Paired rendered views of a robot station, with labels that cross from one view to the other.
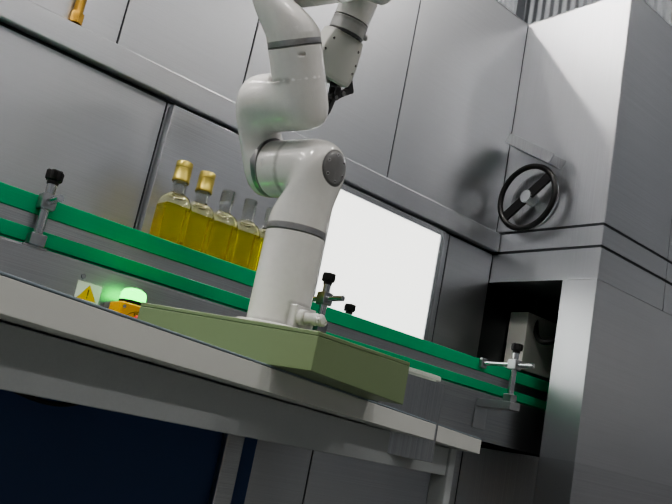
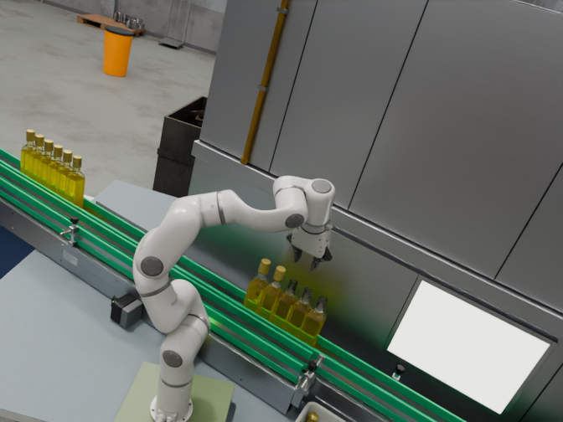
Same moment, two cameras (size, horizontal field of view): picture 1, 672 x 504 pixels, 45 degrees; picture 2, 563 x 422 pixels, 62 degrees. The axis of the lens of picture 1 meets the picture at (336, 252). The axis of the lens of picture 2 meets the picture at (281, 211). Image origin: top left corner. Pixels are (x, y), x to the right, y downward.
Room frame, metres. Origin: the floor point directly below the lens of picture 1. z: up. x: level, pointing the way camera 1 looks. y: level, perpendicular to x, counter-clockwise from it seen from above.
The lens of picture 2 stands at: (0.87, -0.83, 2.04)
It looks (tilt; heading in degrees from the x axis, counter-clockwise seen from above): 26 degrees down; 59
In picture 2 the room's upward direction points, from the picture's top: 17 degrees clockwise
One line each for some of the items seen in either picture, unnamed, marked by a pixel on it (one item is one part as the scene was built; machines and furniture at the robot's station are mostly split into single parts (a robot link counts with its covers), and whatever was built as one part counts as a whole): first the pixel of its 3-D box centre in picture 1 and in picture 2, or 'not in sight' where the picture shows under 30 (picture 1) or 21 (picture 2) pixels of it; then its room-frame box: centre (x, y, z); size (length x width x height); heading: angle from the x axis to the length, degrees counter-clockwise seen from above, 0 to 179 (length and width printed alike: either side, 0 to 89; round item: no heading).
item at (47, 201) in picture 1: (50, 207); not in sight; (1.27, 0.46, 0.94); 0.07 x 0.04 x 0.13; 38
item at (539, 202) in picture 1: (529, 198); not in sight; (2.29, -0.54, 1.49); 0.21 x 0.05 x 0.21; 38
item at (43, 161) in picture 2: not in sight; (47, 170); (0.91, 1.21, 1.02); 0.06 x 0.06 x 0.28; 38
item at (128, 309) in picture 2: not in sight; (126, 311); (1.18, 0.54, 0.79); 0.08 x 0.08 x 0.08; 38
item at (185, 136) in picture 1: (310, 240); (395, 309); (1.96, 0.07, 1.15); 0.90 x 0.03 x 0.34; 128
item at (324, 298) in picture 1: (316, 302); (311, 373); (1.67, 0.02, 0.95); 0.17 x 0.03 x 0.12; 38
